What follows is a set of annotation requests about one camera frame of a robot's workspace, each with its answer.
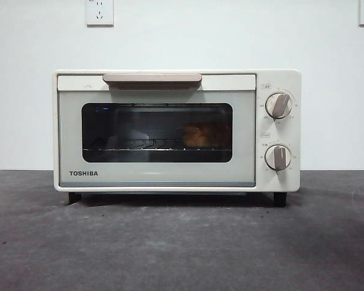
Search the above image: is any braided golden bread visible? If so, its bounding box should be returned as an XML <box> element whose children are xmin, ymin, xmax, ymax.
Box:
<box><xmin>181</xmin><ymin>121</ymin><xmax>230</xmax><ymax>149</ymax></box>

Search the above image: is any cream timer oven knob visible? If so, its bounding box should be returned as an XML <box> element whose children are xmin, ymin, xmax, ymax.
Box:
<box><xmin>265</xmin><ymin>144</ymin><xmax>292</xmax><ymax>170</ymax></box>

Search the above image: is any cream temperature oven knob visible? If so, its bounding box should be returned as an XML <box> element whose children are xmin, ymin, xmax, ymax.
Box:
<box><xmin>265</xmin><ymin>92</ymin><xmax>294</xmax><ymax>119</ymax></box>

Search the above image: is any white Toshiba toaster oven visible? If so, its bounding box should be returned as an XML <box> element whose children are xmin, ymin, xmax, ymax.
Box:
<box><xmin>52</xmin><ymin>69</ymin><xmax>302</xmax><ymax>207</ymax></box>

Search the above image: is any metal wire oven rack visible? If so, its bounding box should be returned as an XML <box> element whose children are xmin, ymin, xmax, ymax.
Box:
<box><xmin>83</xmin><ymin>138</ymin><xmax>231</xmax><ymax>152</ymax></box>

